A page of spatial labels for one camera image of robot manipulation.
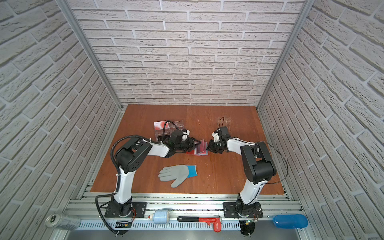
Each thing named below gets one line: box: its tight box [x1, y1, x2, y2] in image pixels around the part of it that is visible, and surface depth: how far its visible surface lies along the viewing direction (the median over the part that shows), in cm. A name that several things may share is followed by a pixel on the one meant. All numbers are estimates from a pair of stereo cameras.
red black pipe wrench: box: [177, 216, 222, 233], surface depth 72 cm
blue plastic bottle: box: [272, 214, 308, 229], surface depth 71 cm
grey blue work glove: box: [158, 164, 198, 188], surface depth 86 cm
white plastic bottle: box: [148, 209, 170, 224], surface depth 66 cm
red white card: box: [154, 120, 169, 131], surface depth 99 cm
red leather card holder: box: [186, 139, 209, 156], surface depth 96 cm
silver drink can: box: [45, 213, 81, 231], surface depth 62 cm
